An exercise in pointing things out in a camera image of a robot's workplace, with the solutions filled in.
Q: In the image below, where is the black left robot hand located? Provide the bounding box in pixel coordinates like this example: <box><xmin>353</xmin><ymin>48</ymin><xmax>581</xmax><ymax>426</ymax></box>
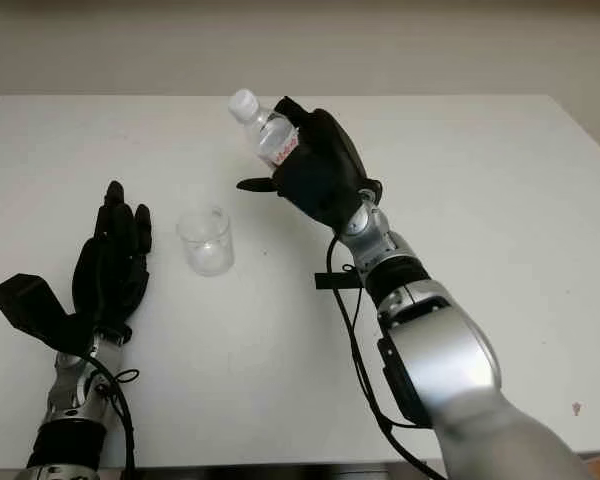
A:
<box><xmin>72</xmin><ymin>180</ymin><xmax>154</xmax><ymax>347</ymax></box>

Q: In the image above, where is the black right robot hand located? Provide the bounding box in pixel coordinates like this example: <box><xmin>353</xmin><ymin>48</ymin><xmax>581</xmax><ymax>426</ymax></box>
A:
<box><xmin>236</xmin><ymin>95</ymin><xmax>376</xmax><ymax>236</ymax></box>

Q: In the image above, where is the clear plastic water bottle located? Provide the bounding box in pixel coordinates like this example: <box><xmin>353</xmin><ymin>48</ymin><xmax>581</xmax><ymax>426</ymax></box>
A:
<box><xmin>228</xmin><ymin>88</ymin><xmax>301</xmax><ymax>169</ymax></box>

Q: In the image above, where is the clear glass cup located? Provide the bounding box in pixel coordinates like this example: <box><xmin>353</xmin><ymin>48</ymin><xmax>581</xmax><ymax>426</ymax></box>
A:
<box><xmin>176</xmin><ymin>205</ymin><xmax>235</xmax><ymax>277</ymax></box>

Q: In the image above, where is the black cable clip tab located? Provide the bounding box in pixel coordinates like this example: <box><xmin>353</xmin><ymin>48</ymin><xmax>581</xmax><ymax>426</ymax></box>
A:
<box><xmin>313</xmin><ymin>269</ymin><xmax>361</xmax><ymax>292</ymax></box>

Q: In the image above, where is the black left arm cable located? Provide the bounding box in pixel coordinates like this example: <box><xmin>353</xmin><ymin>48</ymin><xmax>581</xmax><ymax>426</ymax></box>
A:
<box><xmin>87</xmin><ymin>349</ymin><xmax>140</xmax><ymax>474</ymax></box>

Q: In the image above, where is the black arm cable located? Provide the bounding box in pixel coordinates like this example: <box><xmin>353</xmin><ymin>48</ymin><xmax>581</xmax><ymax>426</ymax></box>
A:
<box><xmin>87</xmin><ymin>349</ymin><xmax>140</xmax><ymax>474</ymax></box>
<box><xmin>326</xmin><ymin>232</ymin><xmax>449</xmax><ymax>480</ymax></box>

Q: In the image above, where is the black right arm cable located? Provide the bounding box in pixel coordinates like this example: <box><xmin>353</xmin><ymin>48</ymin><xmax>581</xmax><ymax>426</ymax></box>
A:
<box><xmin>326</xmin><ymin>232</ymin><xmax>449</xmax><ymax>480</ymax></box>

